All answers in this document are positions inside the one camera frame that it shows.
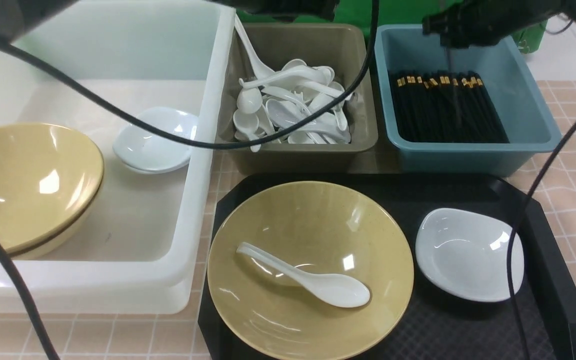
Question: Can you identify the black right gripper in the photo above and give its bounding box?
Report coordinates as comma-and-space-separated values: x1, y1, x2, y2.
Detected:
422, 0, 563, 49

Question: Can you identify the white square sauce dish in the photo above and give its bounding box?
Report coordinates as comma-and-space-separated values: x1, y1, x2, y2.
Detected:
414, 207, 512, 303

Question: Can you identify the tan noodle bowl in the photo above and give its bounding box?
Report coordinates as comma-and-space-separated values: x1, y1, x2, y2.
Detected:
206, 181, 414, 360

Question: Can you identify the white ceramic soup spoon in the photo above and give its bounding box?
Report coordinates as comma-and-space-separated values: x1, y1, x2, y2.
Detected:
237, 242, 371, 309

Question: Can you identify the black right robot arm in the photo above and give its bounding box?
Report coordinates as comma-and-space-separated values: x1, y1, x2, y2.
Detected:
422, 0, 576, 49

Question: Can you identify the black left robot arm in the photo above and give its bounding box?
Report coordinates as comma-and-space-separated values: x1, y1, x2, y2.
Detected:
0, 0, 339, 44

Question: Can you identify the stacked tan bowl in tub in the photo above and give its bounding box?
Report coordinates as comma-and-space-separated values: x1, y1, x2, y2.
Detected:
0, 122, 105, 260

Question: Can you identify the green cloth backdrop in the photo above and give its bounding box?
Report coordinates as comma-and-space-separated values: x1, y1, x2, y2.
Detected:
236, 0, 549, 55

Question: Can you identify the bundle of black chopsticks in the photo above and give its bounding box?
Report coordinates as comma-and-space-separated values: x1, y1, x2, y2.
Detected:
388, 71, 510, 144

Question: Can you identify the olive plastic spoon bin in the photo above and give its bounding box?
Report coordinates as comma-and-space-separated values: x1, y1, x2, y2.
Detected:
215, 23, 378, 176

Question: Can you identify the teal plastic chopstick bin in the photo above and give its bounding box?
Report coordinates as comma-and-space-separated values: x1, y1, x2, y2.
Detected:
374, 24, 562, 177

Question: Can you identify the beige checked tablecloth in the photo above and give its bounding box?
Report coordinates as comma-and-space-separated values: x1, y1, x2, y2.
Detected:
0, 133, 576, 360

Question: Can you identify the pile of white spoons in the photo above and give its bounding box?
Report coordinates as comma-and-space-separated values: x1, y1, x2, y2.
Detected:
231, 18, 352, 145

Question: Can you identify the large white plastic tub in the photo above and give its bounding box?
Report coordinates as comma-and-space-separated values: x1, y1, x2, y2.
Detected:
0, 0, 235, 314

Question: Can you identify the black plastic serving tray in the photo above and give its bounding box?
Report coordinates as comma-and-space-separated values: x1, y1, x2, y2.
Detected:
214, 173, 576, 360

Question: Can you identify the white dish in tub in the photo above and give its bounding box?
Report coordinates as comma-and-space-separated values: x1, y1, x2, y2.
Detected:
112, 106, 199, 174

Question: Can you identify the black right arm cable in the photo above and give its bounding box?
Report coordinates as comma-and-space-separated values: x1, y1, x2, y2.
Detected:
506, 15, 576, 360

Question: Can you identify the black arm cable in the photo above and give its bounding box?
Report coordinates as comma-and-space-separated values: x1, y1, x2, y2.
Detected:
506, 15, 576, 360
0, 0, 381, 360

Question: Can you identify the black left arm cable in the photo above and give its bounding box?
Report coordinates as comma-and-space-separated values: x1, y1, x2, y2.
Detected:
0, 0, 381, 360

